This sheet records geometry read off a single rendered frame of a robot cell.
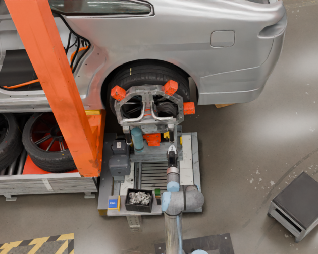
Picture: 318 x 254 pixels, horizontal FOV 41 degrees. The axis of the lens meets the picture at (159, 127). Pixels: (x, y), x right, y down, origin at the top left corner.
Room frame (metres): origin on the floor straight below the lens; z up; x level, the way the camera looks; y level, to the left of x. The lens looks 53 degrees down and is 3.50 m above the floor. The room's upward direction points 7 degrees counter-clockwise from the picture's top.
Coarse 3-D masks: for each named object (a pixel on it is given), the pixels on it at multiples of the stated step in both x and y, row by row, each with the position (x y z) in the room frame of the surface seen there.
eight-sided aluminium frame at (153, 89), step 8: (136, 88) 2.18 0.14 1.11; (144, 88) 2.17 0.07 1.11; (152, 88) 2.17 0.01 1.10; (160, 88) 2.14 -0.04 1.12; (128, 96) 2.14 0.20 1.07; (168, 96) 2.11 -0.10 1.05; (176, 96) 2.15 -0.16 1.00; (120, 104) 2.16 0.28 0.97; (120, 112) 2.15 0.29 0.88; (120, 120) 2.15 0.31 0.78; (176, 120) 2.12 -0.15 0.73; (160, 128) 2.17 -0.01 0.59
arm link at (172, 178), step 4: (172, 172) 1.56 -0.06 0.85; (168, 176) 1.54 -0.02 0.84; (172, 176) 1.53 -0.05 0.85; (176, 176) 1.53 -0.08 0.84; (168, 180) 1.51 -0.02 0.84; (172, 180) 1.50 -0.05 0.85; (176, 180) 1.50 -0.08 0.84; (168, 184) 1.47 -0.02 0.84; (172, 184) 1.46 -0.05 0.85; (176, 184) 1.46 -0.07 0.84; (168, 188) 1.45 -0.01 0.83; (172, 188) 1.45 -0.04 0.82; (176, 188) 1.44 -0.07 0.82
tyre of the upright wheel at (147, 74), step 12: (132, 60) 2.43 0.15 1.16; (144, 60) 2.40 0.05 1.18; (156, 60) 2.39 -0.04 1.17; (120, 72) 2.38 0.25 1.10; (132, 72) 2.30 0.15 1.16; (144, 72) 2.27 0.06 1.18; (156, 72) 2.27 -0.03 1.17; (168, 72) 2.29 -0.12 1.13; (180, 72) 2.35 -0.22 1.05; (120, 84) 2.25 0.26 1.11; (132, 84) 2.22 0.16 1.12; (144, 84) 2.22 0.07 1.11; (156, 84) 2.21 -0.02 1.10; (180, 84) 2.22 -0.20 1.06
